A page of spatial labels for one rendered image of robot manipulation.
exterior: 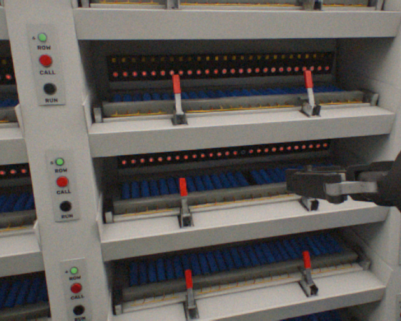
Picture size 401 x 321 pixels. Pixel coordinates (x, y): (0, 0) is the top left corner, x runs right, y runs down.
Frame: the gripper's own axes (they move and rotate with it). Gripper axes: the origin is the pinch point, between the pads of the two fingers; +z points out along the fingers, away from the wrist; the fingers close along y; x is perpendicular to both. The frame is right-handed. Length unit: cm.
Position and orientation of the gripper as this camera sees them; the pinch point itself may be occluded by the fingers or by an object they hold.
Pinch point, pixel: (312, 178)
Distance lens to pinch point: 43.1
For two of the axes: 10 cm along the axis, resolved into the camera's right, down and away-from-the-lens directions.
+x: -0.9, -10.0, 0.3
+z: -1.9, 0.5, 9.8
